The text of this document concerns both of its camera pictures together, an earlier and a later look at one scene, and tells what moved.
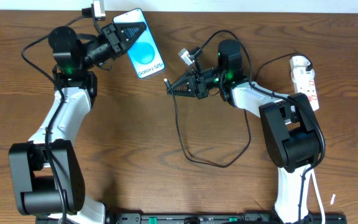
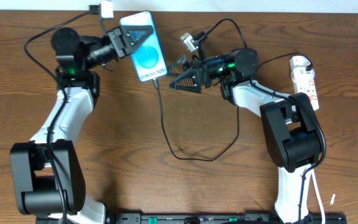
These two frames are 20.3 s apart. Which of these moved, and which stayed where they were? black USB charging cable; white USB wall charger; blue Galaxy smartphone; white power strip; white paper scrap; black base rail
Moved: black USB charging cable; blue Galaxy smartphone
Stayed: white USB wall charger; white power strip; white paper scrap; black base rail
